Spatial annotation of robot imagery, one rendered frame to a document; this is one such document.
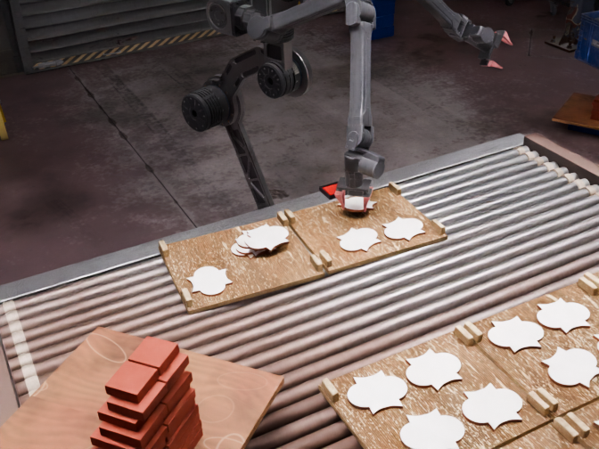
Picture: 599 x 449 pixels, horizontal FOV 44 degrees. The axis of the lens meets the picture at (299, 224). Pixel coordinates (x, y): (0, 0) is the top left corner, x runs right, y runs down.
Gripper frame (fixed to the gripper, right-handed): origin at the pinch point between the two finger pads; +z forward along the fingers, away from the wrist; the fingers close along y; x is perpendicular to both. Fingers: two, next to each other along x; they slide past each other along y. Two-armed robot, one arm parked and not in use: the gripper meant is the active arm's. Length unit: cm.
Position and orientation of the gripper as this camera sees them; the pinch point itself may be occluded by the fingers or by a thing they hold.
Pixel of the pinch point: (354, 208)
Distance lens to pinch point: 239.8
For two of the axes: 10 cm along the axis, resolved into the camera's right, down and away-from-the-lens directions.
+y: -9.6, -1.0, 2.5
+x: -2.6, 5.5, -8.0
